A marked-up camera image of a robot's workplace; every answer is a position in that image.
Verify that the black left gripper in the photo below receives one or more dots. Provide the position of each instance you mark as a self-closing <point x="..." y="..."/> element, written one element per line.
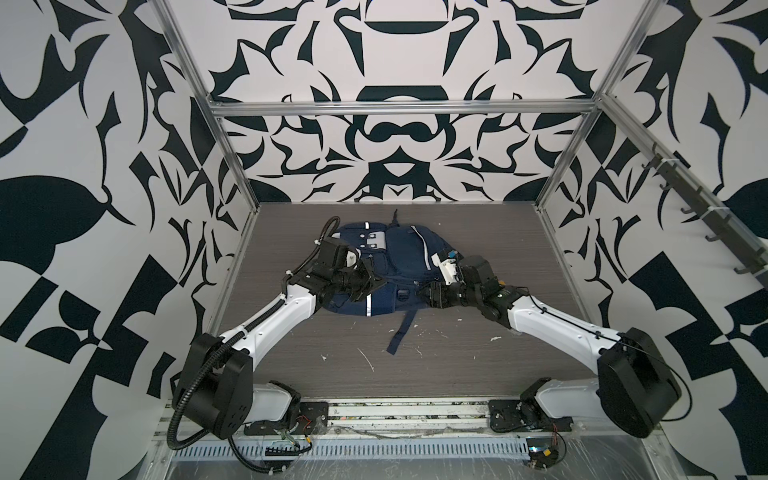
<point x="369" y="282"/>

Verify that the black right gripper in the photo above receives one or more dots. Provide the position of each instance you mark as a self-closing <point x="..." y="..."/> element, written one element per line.
<point x="438" y="291"/>

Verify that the navy blue backpack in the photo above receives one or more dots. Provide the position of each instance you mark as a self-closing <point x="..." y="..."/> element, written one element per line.
<point x="401" y="253"/>

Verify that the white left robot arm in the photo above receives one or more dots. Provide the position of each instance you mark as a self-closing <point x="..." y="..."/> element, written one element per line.
<point x="215" y="391"/>

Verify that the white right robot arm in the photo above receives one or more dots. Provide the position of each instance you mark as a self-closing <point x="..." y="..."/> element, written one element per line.
<point x="631" y="385"/>

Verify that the small green circuit board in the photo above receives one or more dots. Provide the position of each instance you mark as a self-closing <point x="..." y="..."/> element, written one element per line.
<point x="545" y="453"/>

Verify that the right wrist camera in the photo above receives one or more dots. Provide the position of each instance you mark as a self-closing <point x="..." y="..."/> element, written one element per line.
<point x="446" y="262"/>

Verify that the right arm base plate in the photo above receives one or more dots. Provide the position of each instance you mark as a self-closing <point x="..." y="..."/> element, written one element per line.
<point x="516" y="415"/>

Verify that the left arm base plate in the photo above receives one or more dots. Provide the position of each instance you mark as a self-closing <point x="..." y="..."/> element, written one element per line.
<point x="303" y="418"/>

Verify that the white slotted cable duct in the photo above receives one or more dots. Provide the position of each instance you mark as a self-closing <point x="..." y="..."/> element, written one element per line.
<point x="513" y="448"/>

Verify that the grey wall hook rack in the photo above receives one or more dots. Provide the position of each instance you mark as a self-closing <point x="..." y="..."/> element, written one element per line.
<point x="701" y="204"/>

